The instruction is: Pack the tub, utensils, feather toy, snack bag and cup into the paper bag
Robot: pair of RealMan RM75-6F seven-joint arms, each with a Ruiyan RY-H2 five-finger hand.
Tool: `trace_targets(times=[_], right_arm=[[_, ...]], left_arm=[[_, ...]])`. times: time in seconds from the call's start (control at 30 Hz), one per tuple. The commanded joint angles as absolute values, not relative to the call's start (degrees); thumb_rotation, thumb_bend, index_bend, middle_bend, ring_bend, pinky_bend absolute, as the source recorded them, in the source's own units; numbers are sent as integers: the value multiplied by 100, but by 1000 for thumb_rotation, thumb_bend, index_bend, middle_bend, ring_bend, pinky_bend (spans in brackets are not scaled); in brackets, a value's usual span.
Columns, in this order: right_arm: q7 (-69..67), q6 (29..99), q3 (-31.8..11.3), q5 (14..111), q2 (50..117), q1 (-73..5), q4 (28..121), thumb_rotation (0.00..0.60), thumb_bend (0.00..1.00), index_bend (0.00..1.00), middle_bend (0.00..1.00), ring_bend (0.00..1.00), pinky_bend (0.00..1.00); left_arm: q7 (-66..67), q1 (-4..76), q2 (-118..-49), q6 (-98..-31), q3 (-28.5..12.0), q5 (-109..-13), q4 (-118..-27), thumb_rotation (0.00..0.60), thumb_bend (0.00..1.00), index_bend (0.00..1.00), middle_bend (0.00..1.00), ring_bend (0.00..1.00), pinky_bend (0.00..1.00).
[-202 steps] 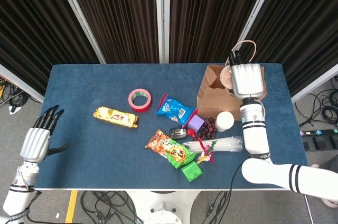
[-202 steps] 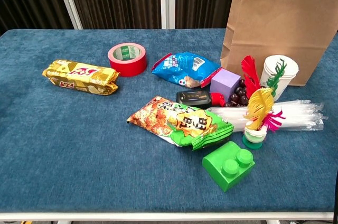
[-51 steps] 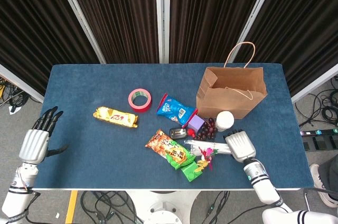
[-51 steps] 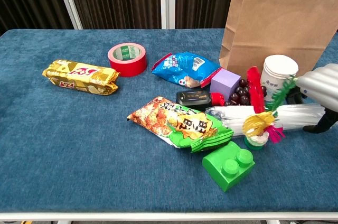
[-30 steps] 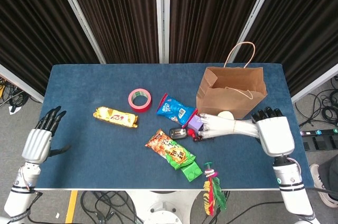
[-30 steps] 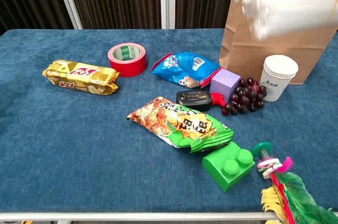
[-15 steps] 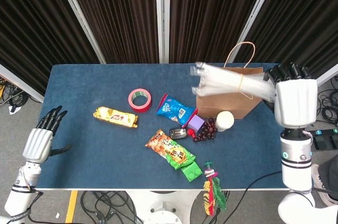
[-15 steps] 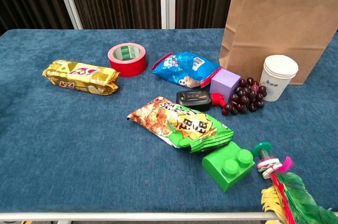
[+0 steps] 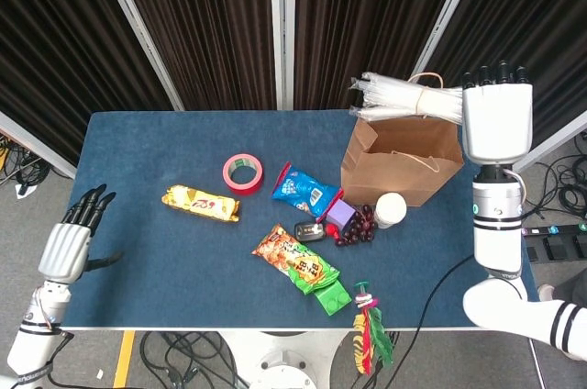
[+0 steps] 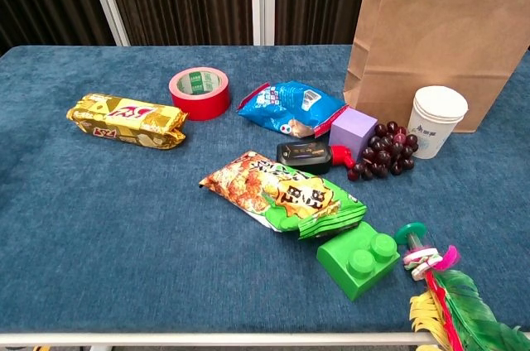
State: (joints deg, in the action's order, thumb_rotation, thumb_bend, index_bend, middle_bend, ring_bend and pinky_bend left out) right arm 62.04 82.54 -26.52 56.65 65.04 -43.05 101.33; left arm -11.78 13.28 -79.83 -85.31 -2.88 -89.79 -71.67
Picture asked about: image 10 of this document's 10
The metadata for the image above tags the orange green snack bag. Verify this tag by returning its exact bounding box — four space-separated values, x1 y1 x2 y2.
198 150 369 240

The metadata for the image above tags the colourful feather shuttlecock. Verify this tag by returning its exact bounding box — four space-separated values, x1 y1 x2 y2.
393 221 530 351

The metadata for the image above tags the blue snack bag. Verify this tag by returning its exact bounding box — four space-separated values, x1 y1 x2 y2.
236 79 349 140

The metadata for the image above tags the brown paper bag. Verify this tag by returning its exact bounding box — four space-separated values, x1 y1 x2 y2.
342 0 530 133

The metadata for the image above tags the red tape roll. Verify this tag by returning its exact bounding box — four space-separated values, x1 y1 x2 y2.
168 66 231 122

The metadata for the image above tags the purple foam block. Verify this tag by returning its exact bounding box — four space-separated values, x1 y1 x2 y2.
329 107 378 152

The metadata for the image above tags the dark red grape bunch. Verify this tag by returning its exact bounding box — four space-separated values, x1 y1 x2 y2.
346 120 420 182

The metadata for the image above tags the gold biscuit packet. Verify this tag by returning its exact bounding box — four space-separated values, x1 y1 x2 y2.
65 93 189 151

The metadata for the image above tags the green toy brick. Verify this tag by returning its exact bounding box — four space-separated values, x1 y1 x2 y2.
316 220 402 302

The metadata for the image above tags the white paper cup stack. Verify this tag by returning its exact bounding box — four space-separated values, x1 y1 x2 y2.
407 85 470 161

